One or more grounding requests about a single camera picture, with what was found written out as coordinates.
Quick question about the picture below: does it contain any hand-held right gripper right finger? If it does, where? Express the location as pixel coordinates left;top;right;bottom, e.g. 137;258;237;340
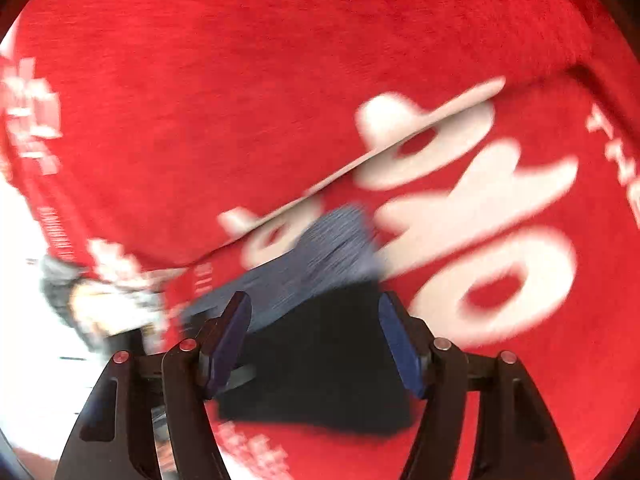
378;292;576;480

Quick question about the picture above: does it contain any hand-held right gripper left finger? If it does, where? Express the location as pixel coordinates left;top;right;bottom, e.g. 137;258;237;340
54;291;252;480

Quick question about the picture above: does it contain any grey floral patterned cloth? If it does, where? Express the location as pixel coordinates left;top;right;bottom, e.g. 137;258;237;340
182;205;416;433

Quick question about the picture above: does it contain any grey blurred cloth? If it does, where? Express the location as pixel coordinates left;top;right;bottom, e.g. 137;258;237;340
40;255;166;351

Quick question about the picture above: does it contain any red printed blanket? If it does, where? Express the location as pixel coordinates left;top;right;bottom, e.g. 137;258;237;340
0;0;640;480

